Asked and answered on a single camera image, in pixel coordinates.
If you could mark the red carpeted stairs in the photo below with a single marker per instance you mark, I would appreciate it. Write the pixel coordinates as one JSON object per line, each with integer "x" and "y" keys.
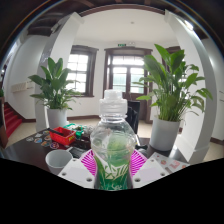
{"x": 12, "y": 120}

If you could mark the printed paper sheet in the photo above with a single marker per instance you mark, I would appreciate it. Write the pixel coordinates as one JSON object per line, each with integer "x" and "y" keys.
{"x": 170, "y": 163}

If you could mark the small potted leafy plant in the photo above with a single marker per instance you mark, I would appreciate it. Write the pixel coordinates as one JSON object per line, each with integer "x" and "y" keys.
{"x": 55, "y": 86}

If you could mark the group of round stickers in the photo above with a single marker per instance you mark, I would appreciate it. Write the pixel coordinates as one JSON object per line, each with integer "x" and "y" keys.
{"x": 40, "y": 140}

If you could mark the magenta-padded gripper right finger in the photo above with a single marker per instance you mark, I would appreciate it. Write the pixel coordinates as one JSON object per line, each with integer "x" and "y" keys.
{"x": 138, "y": 163}

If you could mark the white ceramic mug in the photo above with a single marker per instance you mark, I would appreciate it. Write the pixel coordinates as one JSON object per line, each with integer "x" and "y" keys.
{"x": 57, "y": 160}

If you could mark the brown wooden glazed door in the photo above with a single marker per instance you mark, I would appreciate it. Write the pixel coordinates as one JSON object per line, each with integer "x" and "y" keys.
{"x": 121, "y": 75}

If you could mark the green exit sign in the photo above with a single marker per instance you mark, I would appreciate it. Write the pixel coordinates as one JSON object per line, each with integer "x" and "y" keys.
{"x": 122, "y": 44}

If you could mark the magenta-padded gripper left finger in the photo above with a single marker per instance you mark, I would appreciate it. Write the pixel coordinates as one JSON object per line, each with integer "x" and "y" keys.
{"x": 87, "y": 163}

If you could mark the clear green-labelled drink bottle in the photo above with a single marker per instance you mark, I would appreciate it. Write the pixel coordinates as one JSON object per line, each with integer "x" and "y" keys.
{"x": 113, "y": 146}

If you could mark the red plastic box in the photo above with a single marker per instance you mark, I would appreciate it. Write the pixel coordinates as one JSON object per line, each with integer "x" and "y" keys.
{"x": 63, "y": 136}

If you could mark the large potted leafy plant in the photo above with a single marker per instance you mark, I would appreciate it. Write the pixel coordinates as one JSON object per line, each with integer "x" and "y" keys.
{"x": 170, "y": 93}

